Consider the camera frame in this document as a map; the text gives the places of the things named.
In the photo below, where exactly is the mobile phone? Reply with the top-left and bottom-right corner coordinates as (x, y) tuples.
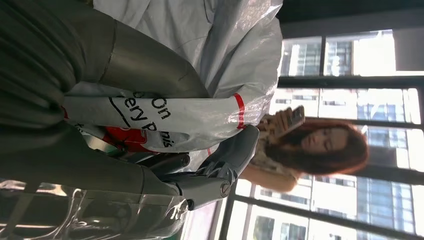
(276, 105), (306, 137)

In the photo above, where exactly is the person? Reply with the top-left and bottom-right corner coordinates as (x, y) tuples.
(238, 105), (371, 194)

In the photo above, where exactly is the dark window frame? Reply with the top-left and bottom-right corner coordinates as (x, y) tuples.
(216, 0), (424, 240)

